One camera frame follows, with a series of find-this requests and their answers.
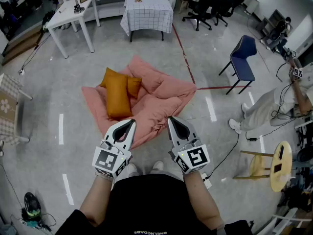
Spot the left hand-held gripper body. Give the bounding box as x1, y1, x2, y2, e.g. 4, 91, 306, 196
92, 138, 133, 181

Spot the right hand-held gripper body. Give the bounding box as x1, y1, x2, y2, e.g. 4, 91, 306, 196
168, 137, 211, 175

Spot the pink quilted duvet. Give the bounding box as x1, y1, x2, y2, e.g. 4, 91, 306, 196
82, 55, 198, 149

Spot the person's right forearm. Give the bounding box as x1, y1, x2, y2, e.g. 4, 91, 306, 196
182, 172, 226, 230

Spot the person's left forearm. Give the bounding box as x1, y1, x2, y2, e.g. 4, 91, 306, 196
79, 172, 115, 227

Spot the beige wristband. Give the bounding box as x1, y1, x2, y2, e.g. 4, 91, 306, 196
95, 172, 115, 182

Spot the person's left white shoe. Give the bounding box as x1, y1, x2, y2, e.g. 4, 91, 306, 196
127, 163, 139, 176

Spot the person's white shoe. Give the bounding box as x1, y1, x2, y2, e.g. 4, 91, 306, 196
151, 160, 164, 172
127, 163, 139, 176

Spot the person's right white shoe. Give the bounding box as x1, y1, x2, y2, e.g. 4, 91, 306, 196
151, 160, 164, 172

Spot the person's black shirt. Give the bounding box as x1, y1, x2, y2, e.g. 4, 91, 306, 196
55, 174, 255, 235

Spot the blue chair with black legs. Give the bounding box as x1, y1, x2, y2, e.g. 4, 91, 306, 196
218, 35, 258, 95

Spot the black and green helmet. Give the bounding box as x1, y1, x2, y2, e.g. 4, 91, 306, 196
21, 191, 43, 223

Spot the round wooden stool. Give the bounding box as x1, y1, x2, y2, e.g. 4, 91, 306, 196
233, 140, 293, 193

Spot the table with gingham flower cloth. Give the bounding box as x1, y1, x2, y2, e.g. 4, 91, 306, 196
0, 72, 33, 147

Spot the table with white grid cloth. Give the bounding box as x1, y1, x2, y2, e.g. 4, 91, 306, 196
119, 0, 174, 43

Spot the wooden platform step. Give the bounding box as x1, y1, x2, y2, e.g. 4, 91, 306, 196
1, 24, 51, 66

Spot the small metal desk stand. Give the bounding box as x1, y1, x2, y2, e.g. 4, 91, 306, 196
72, 0, 86, 15

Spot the light wooden chair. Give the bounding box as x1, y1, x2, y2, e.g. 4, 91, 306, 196
179, 0, 195, 15

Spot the black office chair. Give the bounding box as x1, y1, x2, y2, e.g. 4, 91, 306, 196
212, 0, 245, 27
182, 0, 214, 31

